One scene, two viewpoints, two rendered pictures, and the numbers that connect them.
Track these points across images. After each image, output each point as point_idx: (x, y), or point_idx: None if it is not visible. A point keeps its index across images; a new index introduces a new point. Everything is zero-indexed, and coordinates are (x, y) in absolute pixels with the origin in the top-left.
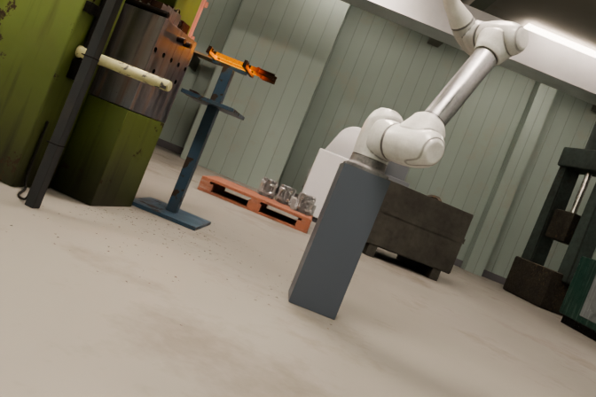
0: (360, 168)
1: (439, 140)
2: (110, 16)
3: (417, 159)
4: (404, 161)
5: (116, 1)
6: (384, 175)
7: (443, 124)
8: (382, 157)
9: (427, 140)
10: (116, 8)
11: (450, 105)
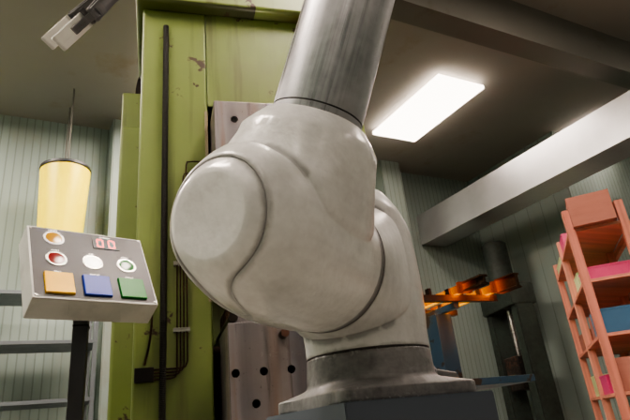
0: (300, 410)
1: (204, 165)
2: (69, 382)
3: (203, 286)
4: (240, 315)
5: (71, 359)
6: (336, 393)
7: (304, 100)
8: (314, 335)
9: (173, 203)
10: (77, 367)
11: (297, 37)
